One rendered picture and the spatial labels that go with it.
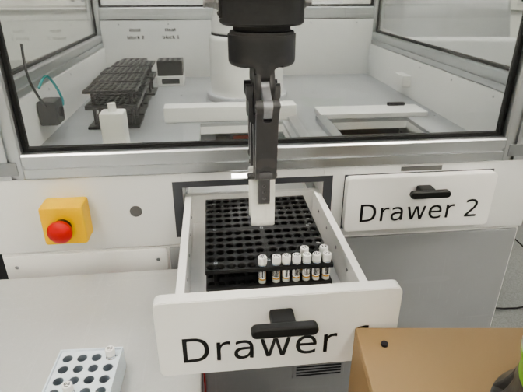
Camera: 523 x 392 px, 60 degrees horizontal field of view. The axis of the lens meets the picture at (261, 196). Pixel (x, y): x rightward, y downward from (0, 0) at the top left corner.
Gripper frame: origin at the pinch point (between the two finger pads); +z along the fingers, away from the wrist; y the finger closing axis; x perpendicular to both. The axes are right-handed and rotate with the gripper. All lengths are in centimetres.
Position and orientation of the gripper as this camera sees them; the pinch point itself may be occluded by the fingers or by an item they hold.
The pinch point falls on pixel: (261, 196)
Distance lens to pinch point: 58.0
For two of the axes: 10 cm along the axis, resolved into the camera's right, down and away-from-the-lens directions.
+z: 0.0, 9.1, 4.2
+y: 1.1, 4.2, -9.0
